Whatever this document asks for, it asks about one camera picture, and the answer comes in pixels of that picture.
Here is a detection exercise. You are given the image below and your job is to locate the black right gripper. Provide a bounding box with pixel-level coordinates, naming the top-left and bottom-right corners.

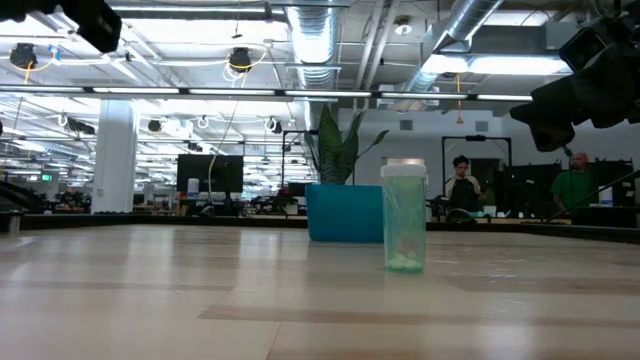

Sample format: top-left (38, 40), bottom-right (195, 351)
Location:
top-left (509, 13), bottom-right (640, 153)

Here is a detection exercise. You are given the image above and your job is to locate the green pill bottle white cap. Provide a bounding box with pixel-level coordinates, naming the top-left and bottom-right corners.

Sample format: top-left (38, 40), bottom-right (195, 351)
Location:
top-left (379, 158), bottom-right (429, 275)

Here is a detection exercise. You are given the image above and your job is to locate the blue plastic basket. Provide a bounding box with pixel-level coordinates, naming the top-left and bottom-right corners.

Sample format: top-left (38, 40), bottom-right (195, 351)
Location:
top-left (305, 183), bottom-right (386, 244)

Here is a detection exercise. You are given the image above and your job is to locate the person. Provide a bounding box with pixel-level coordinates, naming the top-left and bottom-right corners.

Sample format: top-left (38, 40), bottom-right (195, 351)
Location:
top-left (443, 154), bottom-right (484, 214)
top-left (549, 151), bottom-right (596, 214)

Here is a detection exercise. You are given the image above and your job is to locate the green snake plant in pot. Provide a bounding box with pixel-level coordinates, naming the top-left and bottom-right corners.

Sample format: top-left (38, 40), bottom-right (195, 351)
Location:
top-left (304, 103), bottom-right (390, 187)

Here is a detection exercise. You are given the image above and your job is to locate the long ceiling light strip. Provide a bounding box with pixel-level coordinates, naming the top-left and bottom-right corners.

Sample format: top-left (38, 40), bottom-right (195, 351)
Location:
top-left (0, 85), bottom-right (534, 103)

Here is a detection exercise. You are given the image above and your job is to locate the black monitor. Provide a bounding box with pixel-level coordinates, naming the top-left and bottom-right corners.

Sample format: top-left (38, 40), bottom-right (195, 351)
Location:
top-left (176, 153), bottom-right (245, 196)

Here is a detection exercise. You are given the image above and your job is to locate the white pillar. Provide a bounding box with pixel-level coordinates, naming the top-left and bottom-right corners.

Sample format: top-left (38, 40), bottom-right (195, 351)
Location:
top-left (90, 99), bottom-right (141, 215)

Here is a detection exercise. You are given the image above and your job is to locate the black metal rig frame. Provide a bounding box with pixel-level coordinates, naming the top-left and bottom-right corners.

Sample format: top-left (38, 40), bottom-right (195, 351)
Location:
top-left (440, 134), bottom-right (514, 214)
top-left (280, 128), bottom-right (321, 189)

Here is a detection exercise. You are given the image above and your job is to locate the silver ventilation duct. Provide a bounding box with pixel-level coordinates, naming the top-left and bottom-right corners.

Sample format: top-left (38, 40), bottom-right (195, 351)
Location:
top-left (286, 0), bottom-right (342, 91)
top-left (399, 0), bottom-right (504, 96)

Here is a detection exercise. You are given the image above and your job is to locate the black ceiling cable reel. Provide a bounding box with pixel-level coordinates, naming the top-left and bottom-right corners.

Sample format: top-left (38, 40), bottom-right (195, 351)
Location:
top-left (9, 42), bottom-right (39, 71)
top-left (228, 46), bottom-right (253, 74)

